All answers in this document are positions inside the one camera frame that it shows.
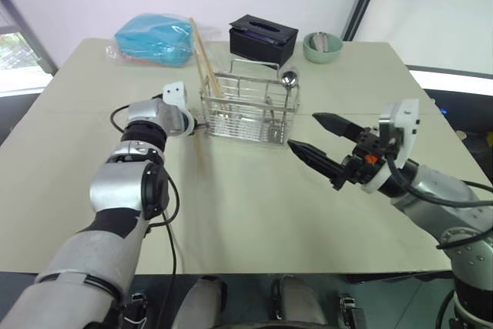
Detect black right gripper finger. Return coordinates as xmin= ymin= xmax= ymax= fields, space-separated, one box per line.
xmin=312 ymin=112 xmax=365 ymax=142
xmin=288 ymin=139 xmax=348 ymax=192

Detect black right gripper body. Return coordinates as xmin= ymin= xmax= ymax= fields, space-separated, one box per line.
xmin=342 ymin=126 xmax=391 ymax=191

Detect metal spoon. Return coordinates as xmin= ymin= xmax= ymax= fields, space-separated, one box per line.
xmin=276 ymin=69 xmax=300 ymax=143

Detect wooden chopstick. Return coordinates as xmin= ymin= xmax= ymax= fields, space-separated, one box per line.
xmin=192 ymin=28 xmax=203 ymax=89
xmin=188 ymin=16 xmax=223 ymax=98

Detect green bowl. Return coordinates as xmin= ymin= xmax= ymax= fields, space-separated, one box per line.
xmin=302 ymin=32 xmax=344 ymax=65

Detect grey items in bowl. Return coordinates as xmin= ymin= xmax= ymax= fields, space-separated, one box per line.
xmin=310 ymin=32 xmax=335 ymax=53

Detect blue cloth in plastic bag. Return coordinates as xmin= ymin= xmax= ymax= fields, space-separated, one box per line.
xmin=113 ymin=13 xmax=198 ymax=69

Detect black tissue box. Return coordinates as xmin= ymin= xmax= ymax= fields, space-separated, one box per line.
xmin=228 ymin=14 xmax=300 ymax=69

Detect white side table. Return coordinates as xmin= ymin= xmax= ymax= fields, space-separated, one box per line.
xmin=407 ymin=64 xmax=493 ymax=96

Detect grey rounded shape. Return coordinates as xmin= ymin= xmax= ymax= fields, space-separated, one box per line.
xmin=179 ymin=276 xmax=229 ymax=329
xmin=270 ymin=274 xmax=329 ymax=329

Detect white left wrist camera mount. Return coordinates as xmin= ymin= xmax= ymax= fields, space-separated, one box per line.
xmin=162 ymin=81 xmax=195 ymax=138

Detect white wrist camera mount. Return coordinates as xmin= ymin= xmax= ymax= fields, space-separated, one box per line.
xmin=361 ymin=98 xmax=421 ymax=193
xmin=162 ymin=81 xmax=195 ymax=138

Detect silver wire basket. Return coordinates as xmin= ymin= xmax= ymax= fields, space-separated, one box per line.
xmin=199 ymin=58 xmax=302 ymax=146

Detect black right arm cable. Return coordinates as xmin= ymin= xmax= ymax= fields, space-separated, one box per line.
xmin=386 ymin=147 xmax=493 ymax=206

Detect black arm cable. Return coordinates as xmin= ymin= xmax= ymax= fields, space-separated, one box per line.
xmin=146 ymin=173 xmax=181 ymax=329
xmin=109 ymin=104 xmax=132 ymax=134
xmin=386 ymin=147 xmax=493 ymax=206

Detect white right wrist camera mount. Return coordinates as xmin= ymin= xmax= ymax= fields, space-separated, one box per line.
xmin=361 ymin=98 xmax=421 ymax=193

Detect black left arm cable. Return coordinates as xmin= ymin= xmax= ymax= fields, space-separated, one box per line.
xmin=109 ymin=104 xmax=132 ymax=134
xmin=146 ymin=173 xmax=181 ymax=329

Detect grey window frame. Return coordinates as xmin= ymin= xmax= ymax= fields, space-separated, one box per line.
xmin=0 ymin=0 xmax=59 ymax=76

